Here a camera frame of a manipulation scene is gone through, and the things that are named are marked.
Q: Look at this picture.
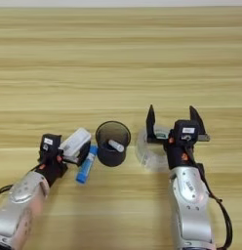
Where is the black mesh pen cup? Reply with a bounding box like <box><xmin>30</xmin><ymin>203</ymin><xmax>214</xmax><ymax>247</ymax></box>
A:
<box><xmin>95</xmin><ymin>120</ymin><xmax>132</xmax><ymax>168</ymax></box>

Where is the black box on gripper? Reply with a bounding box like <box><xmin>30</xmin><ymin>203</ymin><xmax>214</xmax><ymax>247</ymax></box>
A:
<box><xmin>40</xmin><ymin>133</ymin><xmax>62</xmax><ymax>154</ymax></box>
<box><xmin>173</xmin><ymin>118</ymin><xmax>201</xmax><ymax>143</ymax></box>

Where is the clear tape roll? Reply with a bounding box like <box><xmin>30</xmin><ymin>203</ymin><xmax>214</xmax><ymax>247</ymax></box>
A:
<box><xmin>135</xmin><ymin>124</ymin><xmax>173</xmax><ymax>173</ymax></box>

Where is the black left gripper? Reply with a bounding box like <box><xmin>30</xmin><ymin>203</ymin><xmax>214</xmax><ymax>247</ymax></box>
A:
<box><xmin>36</xmin><ymin>141</ymin><xmax>93</xmax><ymax>188</ymax></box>

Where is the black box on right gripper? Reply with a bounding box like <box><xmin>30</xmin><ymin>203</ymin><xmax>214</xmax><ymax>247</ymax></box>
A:
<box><xmin>173</xmin><ymin>118</ymin><xmax>201</xmax><ymax>143</ymax></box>

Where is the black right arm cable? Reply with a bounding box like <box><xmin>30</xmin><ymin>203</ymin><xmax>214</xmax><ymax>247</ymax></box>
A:
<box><xmin>186</xmin><ymin>146</ymin><xmax>234</xmax><ymax>250</ymax></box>

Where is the blue glue stick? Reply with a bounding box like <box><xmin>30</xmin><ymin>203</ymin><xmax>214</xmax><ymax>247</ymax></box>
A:
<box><xmin>74</xmin><ymin>145</ymin><xmax>100</xmax><ymax>186</ymax></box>

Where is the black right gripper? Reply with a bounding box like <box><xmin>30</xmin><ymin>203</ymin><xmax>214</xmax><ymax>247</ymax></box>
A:
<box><xmin>144</xmin><ymin>104</ymin><xmax>212</xmax><ymax>171</ymax></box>

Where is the white plastic case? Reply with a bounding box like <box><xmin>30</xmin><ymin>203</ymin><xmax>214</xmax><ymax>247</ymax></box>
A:
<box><xmin>58</xmin><ymin>127</ymin><xmax>93</xmax><ymax>164</ymax></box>

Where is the white cylinder stick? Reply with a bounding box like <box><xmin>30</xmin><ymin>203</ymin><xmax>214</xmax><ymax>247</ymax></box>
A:
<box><xmin>107</xmin><ymin>139</ymin><xmax>126</xmax><ymax>153</ymax></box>

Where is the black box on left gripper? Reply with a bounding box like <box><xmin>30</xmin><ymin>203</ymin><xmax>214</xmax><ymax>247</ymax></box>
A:
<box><xmin>40</xmin><ymin>133</ymin><xmax>62</xmax><ymax>154</ymax></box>

